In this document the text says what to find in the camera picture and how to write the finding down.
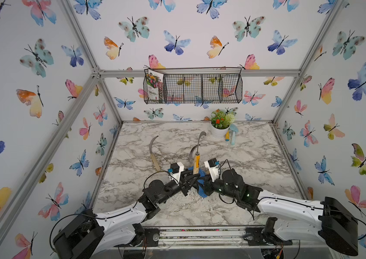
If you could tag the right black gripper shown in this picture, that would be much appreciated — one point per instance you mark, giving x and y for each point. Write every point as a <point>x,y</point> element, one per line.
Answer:
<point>208,184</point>

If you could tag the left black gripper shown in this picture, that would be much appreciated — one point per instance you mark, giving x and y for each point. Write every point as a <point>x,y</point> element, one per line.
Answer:
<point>182,185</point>

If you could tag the blue grey rag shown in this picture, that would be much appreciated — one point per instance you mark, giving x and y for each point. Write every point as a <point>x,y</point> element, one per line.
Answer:
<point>201,181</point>

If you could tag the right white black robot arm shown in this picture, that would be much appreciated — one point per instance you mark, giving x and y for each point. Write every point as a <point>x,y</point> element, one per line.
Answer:
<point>327,221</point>

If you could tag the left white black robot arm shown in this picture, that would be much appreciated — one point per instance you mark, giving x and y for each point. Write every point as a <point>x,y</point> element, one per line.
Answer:
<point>87,220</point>

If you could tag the white pot with plant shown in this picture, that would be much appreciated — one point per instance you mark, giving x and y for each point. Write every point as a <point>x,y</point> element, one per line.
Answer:
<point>221,121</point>

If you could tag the seed packet in basket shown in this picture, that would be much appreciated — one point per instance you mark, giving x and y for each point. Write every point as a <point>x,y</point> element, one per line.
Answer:
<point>154,81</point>

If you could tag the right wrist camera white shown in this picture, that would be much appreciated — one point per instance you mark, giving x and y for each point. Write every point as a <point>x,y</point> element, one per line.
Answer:
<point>213,166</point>

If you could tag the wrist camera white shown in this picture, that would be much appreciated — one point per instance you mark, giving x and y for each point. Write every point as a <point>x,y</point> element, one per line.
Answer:
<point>213,166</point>
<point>175,171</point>

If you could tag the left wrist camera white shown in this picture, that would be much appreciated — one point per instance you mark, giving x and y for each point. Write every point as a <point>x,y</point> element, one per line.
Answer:
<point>175,171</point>

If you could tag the aluminium front rail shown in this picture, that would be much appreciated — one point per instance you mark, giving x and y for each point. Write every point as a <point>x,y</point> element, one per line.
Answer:
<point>199,236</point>

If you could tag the black wire wall basket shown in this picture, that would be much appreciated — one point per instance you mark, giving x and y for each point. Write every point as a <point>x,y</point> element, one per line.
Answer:
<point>199,86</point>

